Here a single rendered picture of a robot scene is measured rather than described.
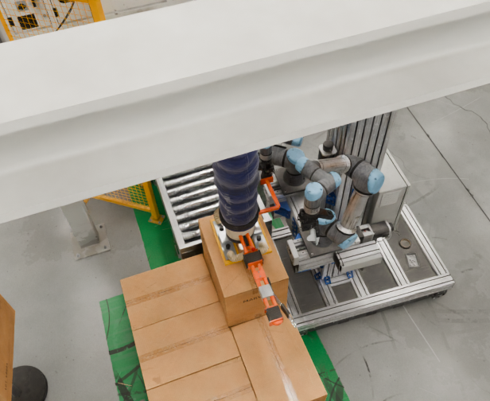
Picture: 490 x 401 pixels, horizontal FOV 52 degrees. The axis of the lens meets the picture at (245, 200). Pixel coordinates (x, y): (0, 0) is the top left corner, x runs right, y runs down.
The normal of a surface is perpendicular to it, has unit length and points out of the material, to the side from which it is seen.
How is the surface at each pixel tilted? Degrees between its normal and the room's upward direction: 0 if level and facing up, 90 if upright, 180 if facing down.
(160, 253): 0
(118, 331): 0
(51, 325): 0
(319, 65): 90
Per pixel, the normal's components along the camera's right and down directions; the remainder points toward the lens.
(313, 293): -0.03, -0.62
